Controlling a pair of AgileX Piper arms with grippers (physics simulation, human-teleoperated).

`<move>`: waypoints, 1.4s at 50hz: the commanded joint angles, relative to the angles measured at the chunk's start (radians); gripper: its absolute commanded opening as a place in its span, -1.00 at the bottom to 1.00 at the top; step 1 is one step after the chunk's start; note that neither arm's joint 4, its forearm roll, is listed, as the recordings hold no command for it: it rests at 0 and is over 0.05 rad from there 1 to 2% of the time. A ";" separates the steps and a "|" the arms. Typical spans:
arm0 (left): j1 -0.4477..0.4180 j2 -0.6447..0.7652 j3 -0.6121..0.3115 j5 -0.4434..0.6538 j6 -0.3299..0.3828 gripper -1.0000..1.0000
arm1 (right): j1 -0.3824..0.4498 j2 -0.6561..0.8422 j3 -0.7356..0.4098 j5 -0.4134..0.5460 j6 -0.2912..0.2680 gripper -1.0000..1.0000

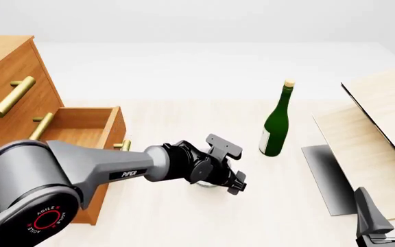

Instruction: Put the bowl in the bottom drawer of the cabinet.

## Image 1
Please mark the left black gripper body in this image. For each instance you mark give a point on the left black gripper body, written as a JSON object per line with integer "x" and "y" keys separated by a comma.
{"x": 236, "y": 181}

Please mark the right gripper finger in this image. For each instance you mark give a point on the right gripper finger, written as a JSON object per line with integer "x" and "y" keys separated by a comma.
{"x": 370, "y": 213}

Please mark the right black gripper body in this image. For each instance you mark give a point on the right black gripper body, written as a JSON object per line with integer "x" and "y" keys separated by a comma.
{"x": 389, "y": 239}

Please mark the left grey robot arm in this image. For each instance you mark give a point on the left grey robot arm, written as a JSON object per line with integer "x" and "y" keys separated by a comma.
{"x": 81, "y": 159}

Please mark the black bowl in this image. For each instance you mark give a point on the black bowl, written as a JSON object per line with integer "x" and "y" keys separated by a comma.
{"x": 205, "y": 184}

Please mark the open wooden drawer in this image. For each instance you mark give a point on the open wooden drawer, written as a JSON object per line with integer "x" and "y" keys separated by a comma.
{"x": 81, "y": 128}

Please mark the wooden cabinet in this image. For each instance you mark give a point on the wooden cabinet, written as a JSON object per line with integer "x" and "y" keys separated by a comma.
{"x": 2, "y": 56}

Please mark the green wine bottle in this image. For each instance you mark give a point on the green wine bottle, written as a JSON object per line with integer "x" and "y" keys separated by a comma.
{"x": 275, "y": 128}

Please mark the pale wooden rack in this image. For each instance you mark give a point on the pale wooden rack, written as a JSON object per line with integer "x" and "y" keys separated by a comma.
{"x": 365, "y": 144}

